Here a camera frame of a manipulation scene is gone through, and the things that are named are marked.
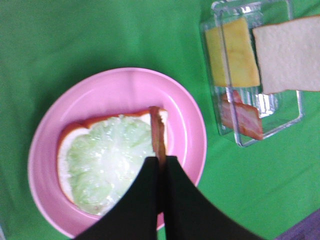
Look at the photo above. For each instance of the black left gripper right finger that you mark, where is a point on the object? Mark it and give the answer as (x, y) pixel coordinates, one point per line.
(188, 215)

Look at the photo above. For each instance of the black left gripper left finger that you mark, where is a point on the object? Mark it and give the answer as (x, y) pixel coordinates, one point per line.
(134, 217)

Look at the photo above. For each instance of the green toy lettuce leaf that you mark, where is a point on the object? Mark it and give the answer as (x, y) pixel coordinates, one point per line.
(105, 162)

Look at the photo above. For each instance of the toy ham slice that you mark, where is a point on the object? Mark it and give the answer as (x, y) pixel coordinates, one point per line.
(157, 135)

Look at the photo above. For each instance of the toy bread slice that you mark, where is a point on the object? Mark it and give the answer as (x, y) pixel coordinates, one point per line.
(288, 55)
(75, 132)

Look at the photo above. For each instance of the wavy toy bacon strip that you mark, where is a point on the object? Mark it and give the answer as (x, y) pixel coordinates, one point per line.
(247, 116)

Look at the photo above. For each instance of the yellow toy cheese slice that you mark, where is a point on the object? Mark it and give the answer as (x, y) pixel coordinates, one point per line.
(243, 69)

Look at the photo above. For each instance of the pink round plate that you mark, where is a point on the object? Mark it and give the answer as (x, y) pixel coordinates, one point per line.
(116, 91)

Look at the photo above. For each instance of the right clear plastic tray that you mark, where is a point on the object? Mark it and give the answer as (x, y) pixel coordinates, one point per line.
(277, 111)

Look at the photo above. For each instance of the green tablecloth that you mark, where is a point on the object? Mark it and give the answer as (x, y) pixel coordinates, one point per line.
(47, 46)

